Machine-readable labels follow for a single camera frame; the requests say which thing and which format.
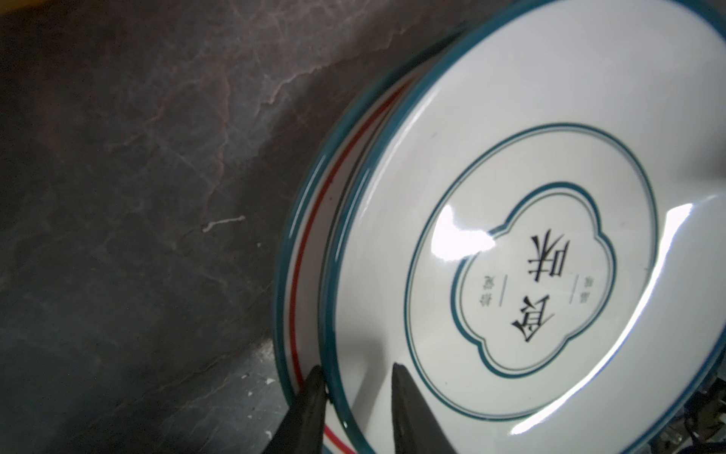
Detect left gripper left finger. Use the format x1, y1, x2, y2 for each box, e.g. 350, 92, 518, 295
264, 365, 327, 454

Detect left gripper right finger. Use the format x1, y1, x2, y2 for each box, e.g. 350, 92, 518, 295
391, 363, 456, 453

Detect green clover white plate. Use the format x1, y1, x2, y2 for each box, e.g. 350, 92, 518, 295
319, 1, 725, 453

